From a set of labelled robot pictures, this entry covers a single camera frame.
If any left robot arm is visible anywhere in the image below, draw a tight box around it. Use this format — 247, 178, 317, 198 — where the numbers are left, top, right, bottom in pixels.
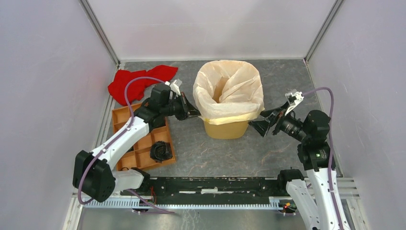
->
72, 82, 200, 204

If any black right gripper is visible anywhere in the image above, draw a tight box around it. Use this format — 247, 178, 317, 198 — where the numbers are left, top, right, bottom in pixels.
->
248, 100, 310, 142

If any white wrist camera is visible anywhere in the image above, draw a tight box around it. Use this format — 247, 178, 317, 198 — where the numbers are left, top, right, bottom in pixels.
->
284, 89, 304, 115
164, 79, 182, 96

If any orange compartment tray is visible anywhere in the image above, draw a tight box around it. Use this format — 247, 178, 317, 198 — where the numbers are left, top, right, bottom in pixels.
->
112, 106, 176, 171

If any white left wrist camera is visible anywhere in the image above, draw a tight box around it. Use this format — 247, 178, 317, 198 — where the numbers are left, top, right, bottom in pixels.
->
164, 79, 182, 96

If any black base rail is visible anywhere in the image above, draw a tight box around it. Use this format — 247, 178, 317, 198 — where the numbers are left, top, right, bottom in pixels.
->
135, 169, 304, 206

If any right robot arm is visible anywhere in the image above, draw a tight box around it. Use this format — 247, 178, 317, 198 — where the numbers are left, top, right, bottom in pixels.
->
248, 103, 350, 230

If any black rolled bag lower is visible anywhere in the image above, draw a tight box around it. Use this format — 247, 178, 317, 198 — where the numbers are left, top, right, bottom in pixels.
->
149, 141, 173, 163

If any red cloth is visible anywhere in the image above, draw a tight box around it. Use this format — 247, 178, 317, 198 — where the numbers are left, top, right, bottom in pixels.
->
108, 65, 178, 106

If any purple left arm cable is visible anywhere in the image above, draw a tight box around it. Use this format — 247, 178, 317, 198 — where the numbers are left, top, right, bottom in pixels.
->
77, 76, 176, 214

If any cream plastic trash bag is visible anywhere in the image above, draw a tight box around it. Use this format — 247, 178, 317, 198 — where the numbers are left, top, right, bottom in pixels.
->
193, 60, 264, 125

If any white slotted cable duct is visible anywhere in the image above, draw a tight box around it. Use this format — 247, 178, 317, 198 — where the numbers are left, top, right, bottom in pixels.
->
85, 196, 282, 211

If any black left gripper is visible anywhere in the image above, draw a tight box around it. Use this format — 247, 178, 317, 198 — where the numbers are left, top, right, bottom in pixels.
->
161, 92, 202, 121

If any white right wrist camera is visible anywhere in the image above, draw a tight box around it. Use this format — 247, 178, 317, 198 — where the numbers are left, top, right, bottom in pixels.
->
284, 89, 304, 115

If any yellow mesh trash bin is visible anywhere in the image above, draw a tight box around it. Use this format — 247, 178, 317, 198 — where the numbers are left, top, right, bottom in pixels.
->
204, 121, 248, 139

